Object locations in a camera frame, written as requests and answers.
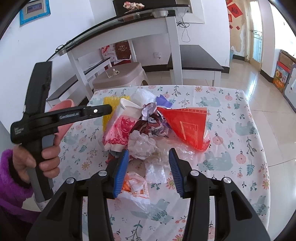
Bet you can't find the orange white plastic bag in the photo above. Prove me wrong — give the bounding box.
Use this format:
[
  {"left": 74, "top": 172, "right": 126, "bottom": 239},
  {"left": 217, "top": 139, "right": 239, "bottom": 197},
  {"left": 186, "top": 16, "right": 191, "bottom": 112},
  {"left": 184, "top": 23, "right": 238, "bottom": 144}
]
[{"left": 117, "top": 172, "right": 151, "bottom": 212}]

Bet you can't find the left hand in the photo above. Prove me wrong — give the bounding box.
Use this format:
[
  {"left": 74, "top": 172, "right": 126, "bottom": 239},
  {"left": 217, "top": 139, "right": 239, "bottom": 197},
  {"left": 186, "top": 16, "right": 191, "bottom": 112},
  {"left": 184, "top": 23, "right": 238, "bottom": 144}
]
[{"left": 13, "top": 140, "right": 60, "bottom": 183}]

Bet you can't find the black television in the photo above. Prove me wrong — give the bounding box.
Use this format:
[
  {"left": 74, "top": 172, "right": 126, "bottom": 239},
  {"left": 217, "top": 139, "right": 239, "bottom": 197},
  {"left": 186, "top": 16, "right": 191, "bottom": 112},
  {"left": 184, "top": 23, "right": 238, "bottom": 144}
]
[{"left": 112, "top": 0, "right": 192, "bottom": 16}]

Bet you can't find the purple paper scrap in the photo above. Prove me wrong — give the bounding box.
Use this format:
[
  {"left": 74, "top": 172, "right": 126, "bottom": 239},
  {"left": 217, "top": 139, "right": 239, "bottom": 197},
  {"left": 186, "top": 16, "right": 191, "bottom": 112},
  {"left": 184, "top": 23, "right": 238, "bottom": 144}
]
[{"left": 156, "top": 94, "right": 173, "bottom": 108}]

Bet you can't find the red white gift box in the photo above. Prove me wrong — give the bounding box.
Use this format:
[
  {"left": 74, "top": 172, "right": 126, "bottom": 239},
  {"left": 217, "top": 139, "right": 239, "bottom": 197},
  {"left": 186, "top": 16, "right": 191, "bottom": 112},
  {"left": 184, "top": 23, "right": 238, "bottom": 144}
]
[{"left": 100, "top": 44, "right": 117, "bottom": 62}]

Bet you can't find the red plastic bag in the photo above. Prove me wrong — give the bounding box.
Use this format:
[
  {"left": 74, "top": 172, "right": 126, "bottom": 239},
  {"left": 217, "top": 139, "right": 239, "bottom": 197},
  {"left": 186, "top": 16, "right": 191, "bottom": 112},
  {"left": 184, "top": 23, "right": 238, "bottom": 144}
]
[{"left": 158, "top": 108, "right": 210, "bottom": 152}]

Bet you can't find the dark top right bench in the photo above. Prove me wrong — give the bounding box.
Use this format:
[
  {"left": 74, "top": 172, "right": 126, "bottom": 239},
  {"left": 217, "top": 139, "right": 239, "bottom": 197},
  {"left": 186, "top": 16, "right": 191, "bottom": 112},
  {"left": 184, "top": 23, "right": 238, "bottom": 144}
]
[{"left": 167, "top": 45, "right": 224, "bottom": 87}]

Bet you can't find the blue framed wall picture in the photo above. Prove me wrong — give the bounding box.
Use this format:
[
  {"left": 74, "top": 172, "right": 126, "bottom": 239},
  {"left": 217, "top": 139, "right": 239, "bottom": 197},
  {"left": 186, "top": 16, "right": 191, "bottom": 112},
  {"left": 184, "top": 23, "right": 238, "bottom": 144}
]
[{"left": 19, "top": 0, "right": 51, "bottom": 26}]

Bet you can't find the beige plastic stool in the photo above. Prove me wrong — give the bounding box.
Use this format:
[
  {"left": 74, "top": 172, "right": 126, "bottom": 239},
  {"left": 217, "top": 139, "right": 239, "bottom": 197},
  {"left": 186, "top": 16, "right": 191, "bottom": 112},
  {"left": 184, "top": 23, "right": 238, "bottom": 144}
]
[{"left": 92, "top": 62, "right": 149, "bottom": 92}]

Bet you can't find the purple fuzzy sleeve forearm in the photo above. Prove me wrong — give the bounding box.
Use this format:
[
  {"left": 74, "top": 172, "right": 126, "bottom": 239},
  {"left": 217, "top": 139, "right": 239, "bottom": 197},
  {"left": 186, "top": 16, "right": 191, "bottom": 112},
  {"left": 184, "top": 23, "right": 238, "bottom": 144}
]
[{"left": 0, "top": 149, "right": 40, "bottom": 240}]

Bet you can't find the dark red gift bag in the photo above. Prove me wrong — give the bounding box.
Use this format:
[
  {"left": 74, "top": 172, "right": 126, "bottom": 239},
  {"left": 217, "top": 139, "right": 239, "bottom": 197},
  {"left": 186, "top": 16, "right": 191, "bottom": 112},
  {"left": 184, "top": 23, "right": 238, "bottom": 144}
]
[{"left": 114, "top": 41, "right": 131, "bottom": 60}]

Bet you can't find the white clear plastic bag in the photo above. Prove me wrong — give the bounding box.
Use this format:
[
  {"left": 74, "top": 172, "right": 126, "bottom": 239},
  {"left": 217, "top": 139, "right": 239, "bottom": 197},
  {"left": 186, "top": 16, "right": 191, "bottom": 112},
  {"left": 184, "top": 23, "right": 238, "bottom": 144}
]
[{"left": 130, "top": 88, "right": 156, "bottom": 108}]

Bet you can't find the crumpled dark red wrapper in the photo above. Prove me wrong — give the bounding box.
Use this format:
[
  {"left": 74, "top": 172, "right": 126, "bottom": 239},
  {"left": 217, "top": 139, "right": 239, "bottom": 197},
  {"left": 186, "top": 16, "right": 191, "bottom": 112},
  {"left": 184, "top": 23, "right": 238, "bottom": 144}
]
[{"left": 131, "top": 113, "right": 169, "bottom": 137}]

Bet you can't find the colorful fruit box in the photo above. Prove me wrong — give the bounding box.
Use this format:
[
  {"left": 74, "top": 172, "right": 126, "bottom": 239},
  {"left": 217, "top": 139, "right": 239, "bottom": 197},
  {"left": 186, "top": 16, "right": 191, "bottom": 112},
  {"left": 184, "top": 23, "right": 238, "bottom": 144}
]
[{"left": 273, "top": 61, "right": 290, "bottom": 93}]

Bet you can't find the yellow bubble wrap sheet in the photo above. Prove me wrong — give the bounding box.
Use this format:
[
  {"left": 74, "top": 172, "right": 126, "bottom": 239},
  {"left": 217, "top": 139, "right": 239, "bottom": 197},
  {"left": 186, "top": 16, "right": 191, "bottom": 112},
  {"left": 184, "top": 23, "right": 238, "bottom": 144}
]
[{"left": 102, "top": 95, "right": 130, "bottom": 132}]

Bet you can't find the wall power outlet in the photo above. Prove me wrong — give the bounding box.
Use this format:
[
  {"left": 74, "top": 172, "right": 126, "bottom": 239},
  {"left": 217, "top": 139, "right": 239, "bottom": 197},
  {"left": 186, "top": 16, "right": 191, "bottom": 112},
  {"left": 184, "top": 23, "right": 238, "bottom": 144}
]
[{"left": 154, "top": 52, "right": 161, "bottom": 59}]

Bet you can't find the crumpled white plastic bag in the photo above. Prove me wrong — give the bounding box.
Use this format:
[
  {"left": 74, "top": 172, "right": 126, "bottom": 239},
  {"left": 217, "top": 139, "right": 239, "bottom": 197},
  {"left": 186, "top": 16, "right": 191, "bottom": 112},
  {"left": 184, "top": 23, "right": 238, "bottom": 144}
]
[{"left": 127, "top": 130, "right": 159, "bottom": 160}]

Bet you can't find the white dining table glass top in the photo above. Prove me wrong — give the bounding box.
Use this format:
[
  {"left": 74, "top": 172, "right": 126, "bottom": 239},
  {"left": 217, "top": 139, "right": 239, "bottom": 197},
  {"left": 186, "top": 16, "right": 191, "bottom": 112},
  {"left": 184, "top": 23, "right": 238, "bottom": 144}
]
[{"left": 49, "top": 4, "right": 190, "bottom": 99}]

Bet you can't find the small bottle on stool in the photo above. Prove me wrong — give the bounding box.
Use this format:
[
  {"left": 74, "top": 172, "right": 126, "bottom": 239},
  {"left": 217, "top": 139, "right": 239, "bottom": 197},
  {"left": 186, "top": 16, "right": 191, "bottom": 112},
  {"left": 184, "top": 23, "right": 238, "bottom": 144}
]
[{"left": 106, "top": 68, "right": 120, "bottom": 78}]

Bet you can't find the pink plastic trash bucket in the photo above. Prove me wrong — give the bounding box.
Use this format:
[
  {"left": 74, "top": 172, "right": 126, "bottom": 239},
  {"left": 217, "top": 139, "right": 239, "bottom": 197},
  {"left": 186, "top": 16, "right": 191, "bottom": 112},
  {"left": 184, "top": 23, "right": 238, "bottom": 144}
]
[{"left": 49, "top": 99, "right": 75, "bottom": 141}]

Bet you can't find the white red printed bag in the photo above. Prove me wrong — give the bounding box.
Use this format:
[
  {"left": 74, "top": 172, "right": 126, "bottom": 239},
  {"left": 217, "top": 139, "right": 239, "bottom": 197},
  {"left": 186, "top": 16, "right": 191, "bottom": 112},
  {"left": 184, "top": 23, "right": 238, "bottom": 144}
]
[{"left": 102, "top": 98, "right": 142, "bottom": 152}]

